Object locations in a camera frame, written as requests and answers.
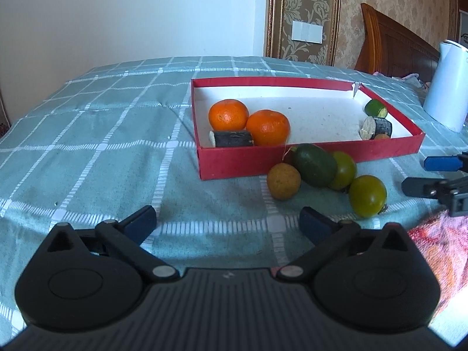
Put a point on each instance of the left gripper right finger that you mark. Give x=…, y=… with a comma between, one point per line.
x=328, y=239

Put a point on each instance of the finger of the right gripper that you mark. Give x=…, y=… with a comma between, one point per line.
x=452, y=163
x=450, y=193

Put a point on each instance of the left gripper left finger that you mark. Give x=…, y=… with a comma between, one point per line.
x=123, y=241

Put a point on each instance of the green tomato front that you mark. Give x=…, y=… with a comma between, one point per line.
x=367, y=196

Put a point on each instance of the green tomato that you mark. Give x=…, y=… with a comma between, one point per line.
x=367, y=196
x=346, y=170

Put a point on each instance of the cut green cucumber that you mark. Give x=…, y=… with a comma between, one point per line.
x=376, y=108
x=316, y=166

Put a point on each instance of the brown round longan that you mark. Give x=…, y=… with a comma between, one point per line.
x=283, y=181

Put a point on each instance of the pink towel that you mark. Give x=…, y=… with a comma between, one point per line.
x=442, y=240

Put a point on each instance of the white electric kettle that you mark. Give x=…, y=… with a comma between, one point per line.
x=446, y=101

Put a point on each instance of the small brown longan right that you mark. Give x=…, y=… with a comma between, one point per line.
x=382, y=136

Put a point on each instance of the teal plaid bedsheet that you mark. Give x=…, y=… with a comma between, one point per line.
x=121, y=136

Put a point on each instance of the red shallow cardboard box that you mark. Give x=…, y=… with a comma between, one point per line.
x=328, y=113

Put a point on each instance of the orange tangerine front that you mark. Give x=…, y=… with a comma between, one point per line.
x=268, y=128

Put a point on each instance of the orange tangerine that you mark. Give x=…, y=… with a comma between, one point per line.
x=228, y=115
x=268, y=128

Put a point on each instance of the wooden headboard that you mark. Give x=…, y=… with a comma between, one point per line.
x=393, y=50

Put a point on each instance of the orange tangerine rear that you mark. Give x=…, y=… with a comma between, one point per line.
x=228, y=115

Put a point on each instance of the gold framed wallpaper panel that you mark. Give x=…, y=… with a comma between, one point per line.
x=280, y=16

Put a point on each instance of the white wall switch panel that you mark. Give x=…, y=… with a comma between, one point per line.
x=307, y=32

